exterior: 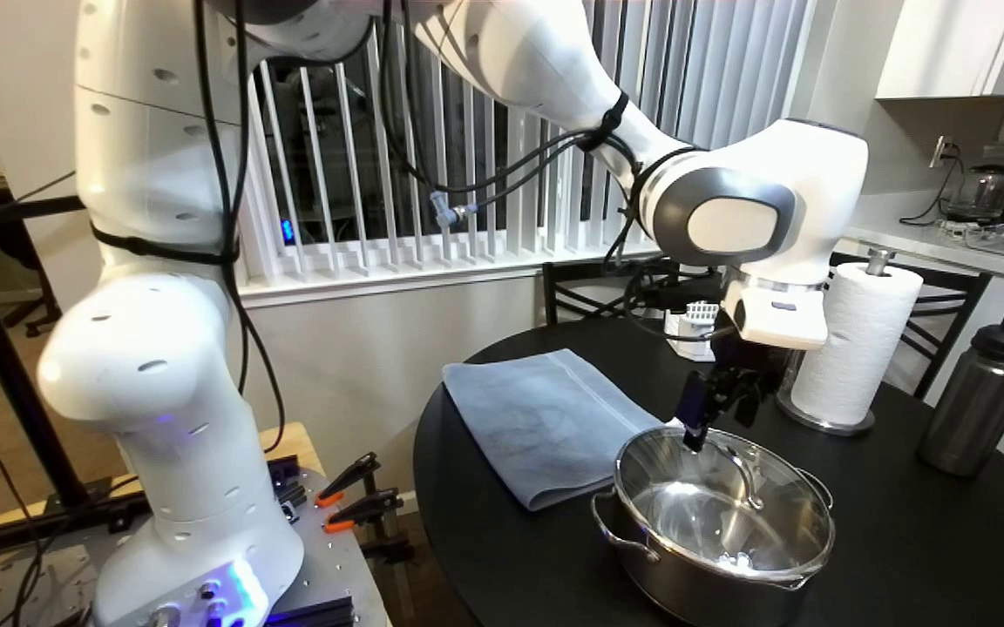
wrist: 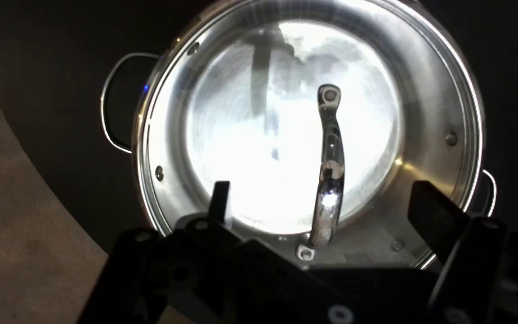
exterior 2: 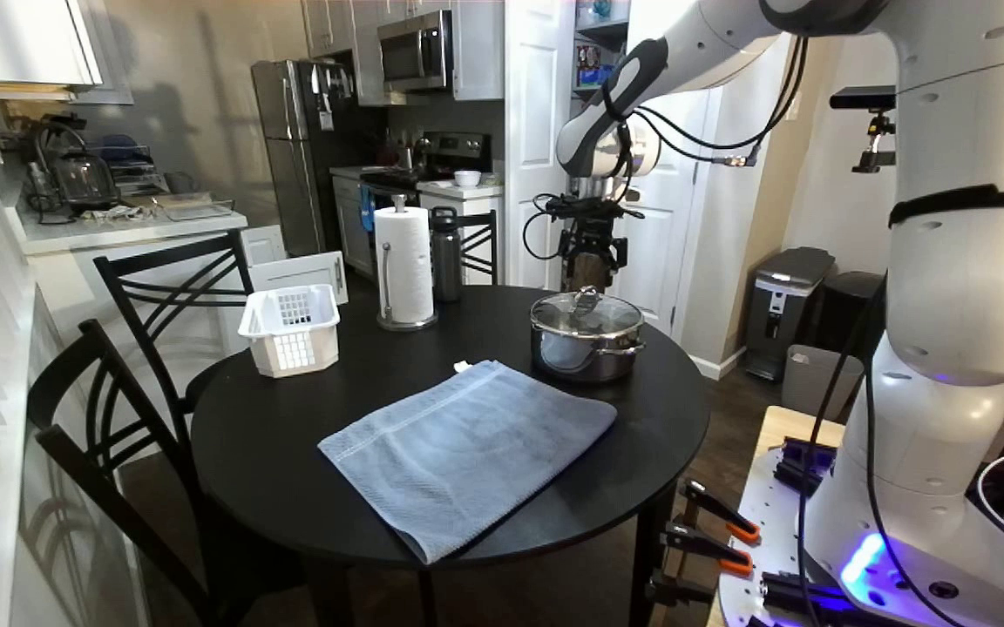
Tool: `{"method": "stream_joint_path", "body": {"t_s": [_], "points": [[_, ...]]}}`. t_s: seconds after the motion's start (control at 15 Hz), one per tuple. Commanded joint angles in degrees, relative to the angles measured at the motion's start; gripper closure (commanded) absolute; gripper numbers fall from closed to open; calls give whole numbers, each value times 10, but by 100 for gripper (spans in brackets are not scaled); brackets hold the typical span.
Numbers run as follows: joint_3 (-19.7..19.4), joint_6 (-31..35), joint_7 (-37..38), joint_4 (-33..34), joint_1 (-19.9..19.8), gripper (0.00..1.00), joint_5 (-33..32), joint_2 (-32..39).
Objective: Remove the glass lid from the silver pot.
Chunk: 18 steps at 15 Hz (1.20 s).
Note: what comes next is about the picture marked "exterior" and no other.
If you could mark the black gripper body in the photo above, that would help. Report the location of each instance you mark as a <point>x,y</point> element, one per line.
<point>757,371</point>

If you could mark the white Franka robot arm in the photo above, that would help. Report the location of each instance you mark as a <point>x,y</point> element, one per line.
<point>166,350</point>

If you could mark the silver steel pot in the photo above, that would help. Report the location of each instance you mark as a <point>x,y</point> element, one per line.
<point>642,564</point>

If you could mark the white plastic basket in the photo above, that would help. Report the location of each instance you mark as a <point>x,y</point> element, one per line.
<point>681,350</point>

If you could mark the white paper towel roll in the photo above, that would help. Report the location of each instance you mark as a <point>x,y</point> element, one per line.
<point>868,350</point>

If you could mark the blue folded cloth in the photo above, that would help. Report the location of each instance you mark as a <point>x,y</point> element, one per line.
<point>538,421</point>

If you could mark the silver paper towel holder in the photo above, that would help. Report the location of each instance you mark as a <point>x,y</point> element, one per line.
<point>881,260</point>

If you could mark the black chair with slatted back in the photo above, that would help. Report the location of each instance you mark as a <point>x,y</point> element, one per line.
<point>948,307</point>

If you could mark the grey bottle with black cap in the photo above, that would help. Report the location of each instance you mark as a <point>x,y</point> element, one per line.
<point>978,403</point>

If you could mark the white kitchen counter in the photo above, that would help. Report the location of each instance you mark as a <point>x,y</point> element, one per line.
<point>967,247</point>

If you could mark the white vertical window blinds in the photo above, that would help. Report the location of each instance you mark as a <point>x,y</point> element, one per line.
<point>733,70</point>

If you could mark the dark kitchen stand mixer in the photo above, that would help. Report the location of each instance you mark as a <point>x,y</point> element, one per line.
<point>1000,186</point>

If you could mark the black orange clamp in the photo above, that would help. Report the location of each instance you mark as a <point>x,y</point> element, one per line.
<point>351,475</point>
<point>363,510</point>

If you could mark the grey robot mounting plate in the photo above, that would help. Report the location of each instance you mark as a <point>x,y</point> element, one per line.
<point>332,564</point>

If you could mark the light wooden board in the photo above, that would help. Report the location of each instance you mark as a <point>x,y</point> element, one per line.
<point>279,449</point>

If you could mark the black metal stand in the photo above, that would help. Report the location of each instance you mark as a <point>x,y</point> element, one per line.
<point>0,385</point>

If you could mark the white wall outlet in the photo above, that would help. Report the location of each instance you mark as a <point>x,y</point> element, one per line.
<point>940,147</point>

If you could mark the white wall cabinet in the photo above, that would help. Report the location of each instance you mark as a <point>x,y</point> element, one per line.
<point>955,47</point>

